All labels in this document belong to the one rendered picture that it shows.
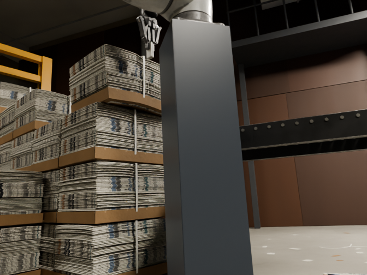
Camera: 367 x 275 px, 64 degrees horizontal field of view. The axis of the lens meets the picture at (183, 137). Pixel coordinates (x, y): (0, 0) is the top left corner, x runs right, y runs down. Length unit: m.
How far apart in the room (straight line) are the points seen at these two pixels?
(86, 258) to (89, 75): 0.71
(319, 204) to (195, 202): 3.88
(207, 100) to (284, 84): 4.07
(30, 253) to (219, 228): 0.87
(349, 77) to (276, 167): 1.69
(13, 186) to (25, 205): 0.10
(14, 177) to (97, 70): 0.57
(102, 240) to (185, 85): 0.62
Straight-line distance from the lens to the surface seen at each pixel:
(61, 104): 1.77
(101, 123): 1.17
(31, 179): 1.45
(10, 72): 3.01
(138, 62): 1.33
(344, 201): 4.67
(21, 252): 1.45
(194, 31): 0.99
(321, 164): 4.67
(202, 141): 0.86
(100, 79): 1.21
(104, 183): 1.13
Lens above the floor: 0.44
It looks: 12 degrees up
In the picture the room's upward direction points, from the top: 3 degrees counter-clockwise
